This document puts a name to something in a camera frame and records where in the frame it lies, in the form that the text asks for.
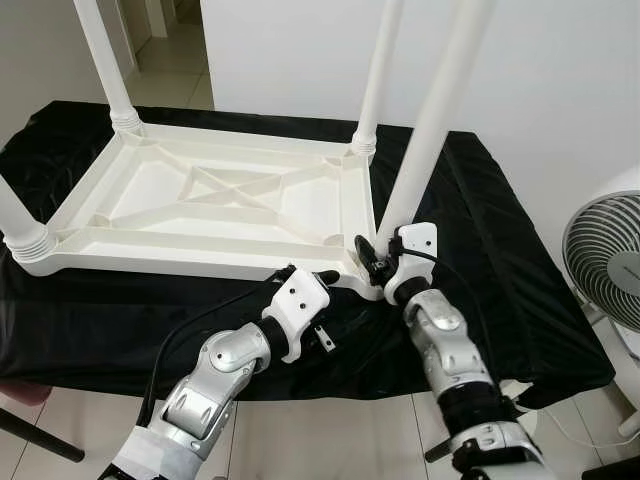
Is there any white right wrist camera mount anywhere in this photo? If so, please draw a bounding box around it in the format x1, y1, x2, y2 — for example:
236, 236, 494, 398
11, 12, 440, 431
385, 223, 439, 304

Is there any black metal table leg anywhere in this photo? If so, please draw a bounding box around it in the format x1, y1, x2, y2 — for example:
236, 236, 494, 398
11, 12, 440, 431
425, 430, 466, 463
0, 405, 86, 463

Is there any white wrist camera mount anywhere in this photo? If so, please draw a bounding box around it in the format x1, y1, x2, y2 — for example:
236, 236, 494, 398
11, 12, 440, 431
262, 265, 333, 363
385, 223, 439, 304

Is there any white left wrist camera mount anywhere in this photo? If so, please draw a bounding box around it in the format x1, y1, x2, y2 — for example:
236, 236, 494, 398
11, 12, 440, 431
262, 265, 333, 363

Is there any white fan cable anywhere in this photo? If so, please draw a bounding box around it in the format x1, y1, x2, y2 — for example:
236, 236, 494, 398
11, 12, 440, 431
530, 395, 621, 446

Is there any black table cloth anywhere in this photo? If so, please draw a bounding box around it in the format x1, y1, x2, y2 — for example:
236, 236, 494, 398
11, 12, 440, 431
0, 100, 616, 409

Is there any black metal rack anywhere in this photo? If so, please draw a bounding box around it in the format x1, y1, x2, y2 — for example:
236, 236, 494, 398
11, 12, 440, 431
580, 455, 640, 480

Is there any white pedestal fan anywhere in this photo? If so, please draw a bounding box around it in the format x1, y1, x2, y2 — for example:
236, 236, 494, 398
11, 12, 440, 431
560, 165, 640, 441

